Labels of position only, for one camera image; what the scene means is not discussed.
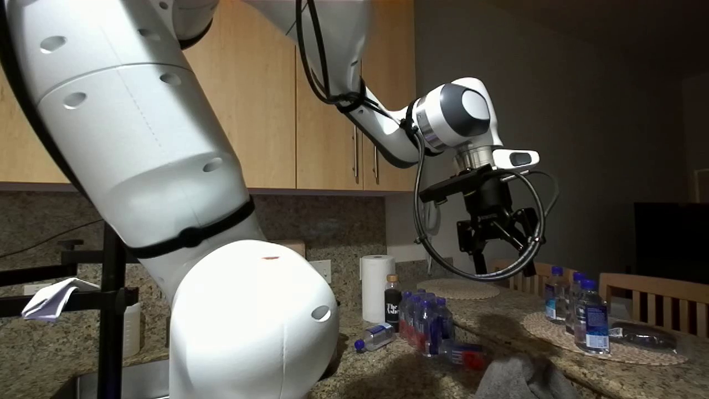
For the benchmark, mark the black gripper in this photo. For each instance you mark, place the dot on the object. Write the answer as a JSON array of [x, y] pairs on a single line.
[[489, 201]]

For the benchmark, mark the grey towel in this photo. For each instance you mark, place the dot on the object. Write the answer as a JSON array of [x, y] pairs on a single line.
[[516, 380]]

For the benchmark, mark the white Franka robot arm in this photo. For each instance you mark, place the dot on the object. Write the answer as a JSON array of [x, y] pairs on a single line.
[[148, 148]]

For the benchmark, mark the white paper towel roll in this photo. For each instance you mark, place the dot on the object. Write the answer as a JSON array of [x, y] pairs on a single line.
[[376, 290]]

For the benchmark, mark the wooden chair back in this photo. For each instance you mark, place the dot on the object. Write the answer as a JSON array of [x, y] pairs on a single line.
[[529, 284], [650, 284]]

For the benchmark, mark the round woven placemat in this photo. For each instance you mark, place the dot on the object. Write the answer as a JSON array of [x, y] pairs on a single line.
[[635, 356], [457, 290]]

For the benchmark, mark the blue label water bottle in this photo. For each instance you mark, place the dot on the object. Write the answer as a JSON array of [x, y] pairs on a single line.
[[592, 325], [574, 300], [554, 300]]

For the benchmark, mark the pack of blue water bottles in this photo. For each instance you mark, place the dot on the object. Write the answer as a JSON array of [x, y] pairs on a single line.
[[423, 323]]

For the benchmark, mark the red and blue plastic package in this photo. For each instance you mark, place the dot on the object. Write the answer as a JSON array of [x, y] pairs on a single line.
[[469, 357]]

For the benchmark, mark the small dark standing bottle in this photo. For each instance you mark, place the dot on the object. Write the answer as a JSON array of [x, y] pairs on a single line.
[[393, 308]]

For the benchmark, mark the clear bottle with blue cap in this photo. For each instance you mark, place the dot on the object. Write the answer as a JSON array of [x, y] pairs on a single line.
[[376, 337]]

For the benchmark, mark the dark bottle with white label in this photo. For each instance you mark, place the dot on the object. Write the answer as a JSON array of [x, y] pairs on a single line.
[[644, 335]]

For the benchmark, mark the black metal stand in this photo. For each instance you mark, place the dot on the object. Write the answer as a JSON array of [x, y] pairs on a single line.
[[111, 312]]

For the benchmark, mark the white crumpled paper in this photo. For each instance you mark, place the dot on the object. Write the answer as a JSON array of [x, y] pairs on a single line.
[[56, 300]]

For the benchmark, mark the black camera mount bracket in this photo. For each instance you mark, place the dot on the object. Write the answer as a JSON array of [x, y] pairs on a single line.
[[450, 189]]

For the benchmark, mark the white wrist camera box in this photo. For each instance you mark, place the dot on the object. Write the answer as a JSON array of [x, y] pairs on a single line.
[[516, 158]]

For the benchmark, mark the wooden wall cabinets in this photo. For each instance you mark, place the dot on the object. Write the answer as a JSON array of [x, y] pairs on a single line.
[[266, 112]]

